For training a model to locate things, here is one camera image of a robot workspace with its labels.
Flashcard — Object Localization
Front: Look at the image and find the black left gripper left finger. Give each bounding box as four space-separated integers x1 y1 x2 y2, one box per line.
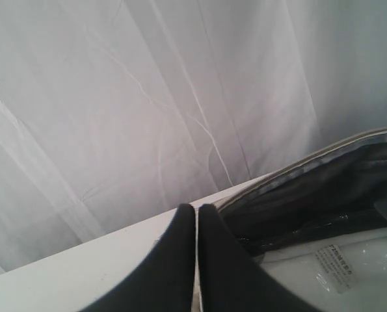
83 204 196 311

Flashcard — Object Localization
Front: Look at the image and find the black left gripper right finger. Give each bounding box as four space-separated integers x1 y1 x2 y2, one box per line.
198 204 314 311

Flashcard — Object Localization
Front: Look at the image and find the cream fabric duffel bag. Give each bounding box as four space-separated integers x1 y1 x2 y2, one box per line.
193 125 387 312

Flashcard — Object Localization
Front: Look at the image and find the clear plastic bag with label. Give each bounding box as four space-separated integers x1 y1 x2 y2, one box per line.
238 198 387 312

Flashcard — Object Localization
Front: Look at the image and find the white backdrop curtain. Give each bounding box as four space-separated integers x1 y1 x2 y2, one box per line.
0 1 387 274

